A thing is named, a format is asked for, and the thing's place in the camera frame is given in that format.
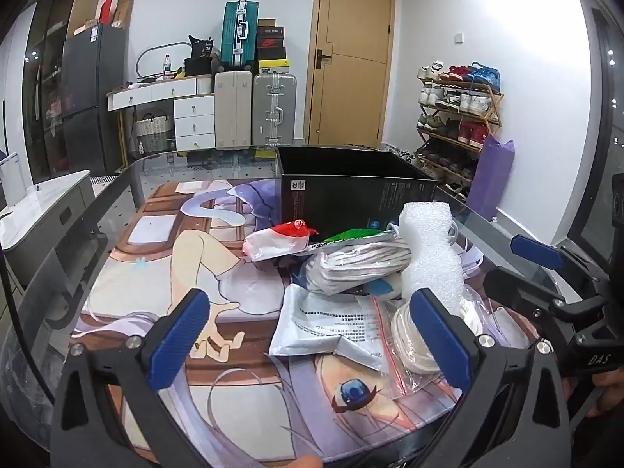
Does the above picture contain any teal suitcase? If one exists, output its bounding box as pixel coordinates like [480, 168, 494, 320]
[220, 1, 259, 71]

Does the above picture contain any green and white medicine bag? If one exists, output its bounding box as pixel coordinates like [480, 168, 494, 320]
[312, 228, 393, 254]

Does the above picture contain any black storage box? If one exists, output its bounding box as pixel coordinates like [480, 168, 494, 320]
[184, 57, 215, 78]

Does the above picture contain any person's left hand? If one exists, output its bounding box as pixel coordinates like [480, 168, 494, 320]
[273, 454, 323, 468]

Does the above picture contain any red and white plastic bag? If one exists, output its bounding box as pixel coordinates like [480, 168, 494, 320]
[243, 221, 319, 262]

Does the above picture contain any wooden door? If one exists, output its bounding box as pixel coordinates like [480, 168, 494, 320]
[303, 0, 395, 149]

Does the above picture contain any dark grey refrigerator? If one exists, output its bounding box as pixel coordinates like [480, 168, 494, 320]
[61, 24, 128, 175]

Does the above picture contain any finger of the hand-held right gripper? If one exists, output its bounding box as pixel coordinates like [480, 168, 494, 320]
[484, 264, 593, 347]
[510, 234, 610, 303]

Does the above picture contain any zip bag with white coil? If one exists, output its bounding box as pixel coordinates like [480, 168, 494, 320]
[356, 295, 491, 398]

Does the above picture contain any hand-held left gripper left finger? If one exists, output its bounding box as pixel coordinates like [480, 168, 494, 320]
[51, 287, 230, 468]

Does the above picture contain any person's right hand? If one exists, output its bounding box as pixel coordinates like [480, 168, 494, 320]
[563, 368, 624, 420]

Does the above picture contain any white foam block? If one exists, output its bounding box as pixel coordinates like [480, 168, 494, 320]
[399, 201, 465, 315]

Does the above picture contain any white cable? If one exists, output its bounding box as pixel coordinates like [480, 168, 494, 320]
[303, 233, 414, 297]

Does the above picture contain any silver suitcase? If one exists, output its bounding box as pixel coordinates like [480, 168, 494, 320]
[252, 73, 297, 150]

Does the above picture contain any brown cardboard box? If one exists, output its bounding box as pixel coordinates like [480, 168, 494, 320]
[112, 0, 135, 30]

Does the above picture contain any dark glass cabinet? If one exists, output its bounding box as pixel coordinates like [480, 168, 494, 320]
[22, 0, 103, 182]

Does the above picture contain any black cardboard box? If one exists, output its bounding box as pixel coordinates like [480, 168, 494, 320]
[274, 145, 440, 250]

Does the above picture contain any wicker basket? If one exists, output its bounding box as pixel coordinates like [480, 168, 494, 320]
[135, 112, 173, 153]

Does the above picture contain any printed desk mat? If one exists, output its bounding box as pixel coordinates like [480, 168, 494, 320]
[71, 178, 488, 468]

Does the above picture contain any black paper bag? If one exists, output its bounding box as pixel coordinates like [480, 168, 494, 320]
[188, 35, 215, 59]

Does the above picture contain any beige suitcase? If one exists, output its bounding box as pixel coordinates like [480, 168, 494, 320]
[214, 71, 254, 150]

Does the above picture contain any oval mirror frame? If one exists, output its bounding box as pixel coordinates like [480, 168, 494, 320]
[135, 41, 196, 82]

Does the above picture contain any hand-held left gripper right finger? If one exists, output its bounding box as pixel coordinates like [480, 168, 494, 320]
[409, 287, 571, 468]

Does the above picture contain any purple bag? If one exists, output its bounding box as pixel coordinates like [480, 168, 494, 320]
[467, 134, 516, 221]

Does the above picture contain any white side cabinet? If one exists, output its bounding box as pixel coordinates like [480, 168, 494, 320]
[0, 170, 96, 289]

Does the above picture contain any white dresser with drawers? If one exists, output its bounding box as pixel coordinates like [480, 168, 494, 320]
[107, 75, 216, 153]

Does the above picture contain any white printed document pouch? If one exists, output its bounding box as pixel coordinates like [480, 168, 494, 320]
[269, 283, 398, 372]

